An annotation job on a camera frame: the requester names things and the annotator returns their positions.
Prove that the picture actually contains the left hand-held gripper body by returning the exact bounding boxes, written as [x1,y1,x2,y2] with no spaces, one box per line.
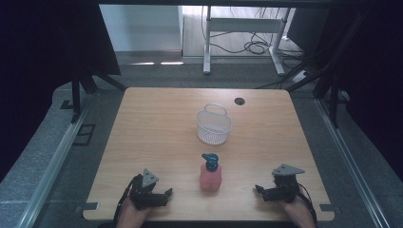
[128,168,168,211]

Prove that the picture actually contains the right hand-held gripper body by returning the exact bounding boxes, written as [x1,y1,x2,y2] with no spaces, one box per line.
[261,162,306,204]

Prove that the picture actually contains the person's left hand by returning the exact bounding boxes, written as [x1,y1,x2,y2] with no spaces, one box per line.
[115,197,152,228]

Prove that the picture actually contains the person's right hand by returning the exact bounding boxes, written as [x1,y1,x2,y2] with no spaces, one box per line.
[280,195,317,228]

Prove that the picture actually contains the pink bottle with blue pump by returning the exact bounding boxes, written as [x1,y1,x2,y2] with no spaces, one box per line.
[199,152,223,192]

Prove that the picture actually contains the white plastic mesh basket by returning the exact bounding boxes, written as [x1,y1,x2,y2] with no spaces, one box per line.
[196,103,233,146]

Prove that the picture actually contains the black metal stand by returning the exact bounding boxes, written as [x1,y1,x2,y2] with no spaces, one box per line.
[284,12,369,129]
[69,67,128,124]

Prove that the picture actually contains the white power strip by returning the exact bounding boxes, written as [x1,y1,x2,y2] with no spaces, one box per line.
[291,69,310,85]

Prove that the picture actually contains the dark curtain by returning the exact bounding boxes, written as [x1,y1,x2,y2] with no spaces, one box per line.
[0,0,122,183]
[286,0,403,183]

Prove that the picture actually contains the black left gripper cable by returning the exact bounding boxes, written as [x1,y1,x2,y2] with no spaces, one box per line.
[111,174,141,228]

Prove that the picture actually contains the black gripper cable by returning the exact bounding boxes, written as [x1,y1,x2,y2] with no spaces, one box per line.
[297,182,318,228]
[111,174,141,228]

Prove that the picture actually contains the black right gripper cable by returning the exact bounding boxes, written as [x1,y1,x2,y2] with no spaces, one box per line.
[297,182,318,228]

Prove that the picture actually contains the aluminium floor rail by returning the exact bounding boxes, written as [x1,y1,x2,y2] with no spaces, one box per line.
[16,96,93,228]
[315,97,392,228]

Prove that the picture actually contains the black floor cables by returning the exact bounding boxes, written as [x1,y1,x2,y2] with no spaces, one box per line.
[208,6,321,90]

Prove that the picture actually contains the white metal desk frame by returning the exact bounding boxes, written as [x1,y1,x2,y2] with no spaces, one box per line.
[202,5,292,77]

